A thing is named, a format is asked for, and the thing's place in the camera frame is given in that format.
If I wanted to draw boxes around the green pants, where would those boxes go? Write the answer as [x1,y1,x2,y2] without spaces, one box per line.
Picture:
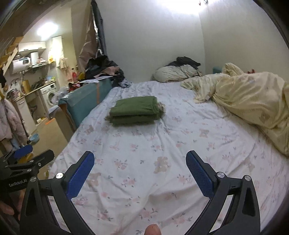
[105,96,165,125]

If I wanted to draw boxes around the left hand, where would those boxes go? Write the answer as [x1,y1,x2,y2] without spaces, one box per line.
[1,189,25,221]

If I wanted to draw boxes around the right hand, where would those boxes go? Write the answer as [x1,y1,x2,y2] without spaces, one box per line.
[144,224,162,235]

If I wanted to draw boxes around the blue basin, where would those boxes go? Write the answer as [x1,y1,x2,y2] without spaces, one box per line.
[29,133,40,144]

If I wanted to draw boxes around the pink hanging jacket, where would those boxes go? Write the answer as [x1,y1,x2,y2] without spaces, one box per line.
[1,99,27,145]

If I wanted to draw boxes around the kitchen counter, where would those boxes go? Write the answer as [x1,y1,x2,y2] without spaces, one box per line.
[13,80,56,101]

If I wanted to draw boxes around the white washing machine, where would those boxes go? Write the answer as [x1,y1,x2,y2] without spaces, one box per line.
[40,83,57,109]

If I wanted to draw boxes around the white water heater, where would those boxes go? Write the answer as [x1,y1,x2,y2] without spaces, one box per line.
[10,57,31,74]

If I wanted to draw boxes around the red bottle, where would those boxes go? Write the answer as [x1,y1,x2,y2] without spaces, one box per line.
[72,68,77,83]

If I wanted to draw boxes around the cream bear-print duvet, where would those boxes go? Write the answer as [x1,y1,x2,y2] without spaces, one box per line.
[181,63,288,156]

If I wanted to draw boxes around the white floral bed sheet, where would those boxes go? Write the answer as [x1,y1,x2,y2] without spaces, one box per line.
[49,82,288,234]

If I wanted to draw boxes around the dark clothes pile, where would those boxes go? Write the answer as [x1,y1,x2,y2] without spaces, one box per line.
[85,55,132,88]

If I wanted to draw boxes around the teal headboard cushion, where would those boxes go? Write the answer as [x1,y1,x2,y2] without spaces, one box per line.
[213,66,222,74]

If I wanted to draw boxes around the beige pillow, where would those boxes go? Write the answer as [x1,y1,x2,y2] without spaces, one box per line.
[152,65,203,83]

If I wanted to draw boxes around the black garment on pillow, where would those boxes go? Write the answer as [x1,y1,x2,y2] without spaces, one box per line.
[167,56,201,69]

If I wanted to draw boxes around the dark hanging curtain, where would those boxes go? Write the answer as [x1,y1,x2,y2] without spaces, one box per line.
[91,0,107,55]

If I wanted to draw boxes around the white wall cabinet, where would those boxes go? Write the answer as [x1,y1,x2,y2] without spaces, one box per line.
[18,42,46,52]

